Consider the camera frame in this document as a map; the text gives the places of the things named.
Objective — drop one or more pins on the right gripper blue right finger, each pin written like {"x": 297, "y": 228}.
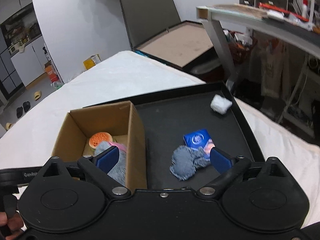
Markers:
{"x": 220, "y": 160}

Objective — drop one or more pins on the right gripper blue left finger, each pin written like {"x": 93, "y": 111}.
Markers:
{"x": 107, "y": 159}

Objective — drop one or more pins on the grey pink plush mouse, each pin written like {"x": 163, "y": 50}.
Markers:
{"x": 118, "y": 172}

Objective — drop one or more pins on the orange burger plush toy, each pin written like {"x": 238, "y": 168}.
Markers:
{"x": 97, "y": 138}

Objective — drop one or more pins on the blue denim fabric piece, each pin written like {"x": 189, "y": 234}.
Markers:
{"x": 185, "y": 162}

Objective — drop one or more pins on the person's left hand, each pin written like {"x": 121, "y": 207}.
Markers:
{"x": 15, "y": 225}

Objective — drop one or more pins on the blue tissue packet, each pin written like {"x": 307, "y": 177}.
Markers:
{"x": 200, "y": 139}

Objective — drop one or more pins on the brown cardboard box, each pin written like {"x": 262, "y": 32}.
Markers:
{"x": 117, "y": 123}

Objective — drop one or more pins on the white crumpled plastic wad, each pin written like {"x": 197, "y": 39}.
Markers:
{"x": 220, "y": 104}

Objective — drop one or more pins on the black shallow tray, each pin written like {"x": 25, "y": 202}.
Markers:
{"x": 153, "y": 125}

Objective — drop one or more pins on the black slippers pair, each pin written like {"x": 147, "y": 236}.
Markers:
{"x": 23, "y": 109}

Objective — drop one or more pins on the yellow slipper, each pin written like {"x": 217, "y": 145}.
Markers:
{"x": 37, "y": 95}

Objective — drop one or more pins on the yellow cardboard box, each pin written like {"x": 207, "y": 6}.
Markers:
{"x": 92, "y": 61}

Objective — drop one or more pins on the white tote bag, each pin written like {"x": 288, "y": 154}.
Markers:
{"x": 275, "y": 69}

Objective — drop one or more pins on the orange cardboard box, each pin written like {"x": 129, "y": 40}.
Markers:
{"x": 49, "y": 69}

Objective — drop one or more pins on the white cabinet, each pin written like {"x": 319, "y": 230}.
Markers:
{"x": 29, "y": 64}

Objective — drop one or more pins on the red plastic basket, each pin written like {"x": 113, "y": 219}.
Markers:
{"x": 239, "y": 52}

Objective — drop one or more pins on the brown framed board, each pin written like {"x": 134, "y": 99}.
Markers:
{"x": 184, "y": 46}

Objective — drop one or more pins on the grey metal desk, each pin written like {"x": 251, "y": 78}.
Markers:
{"x": 251, "y": 18}

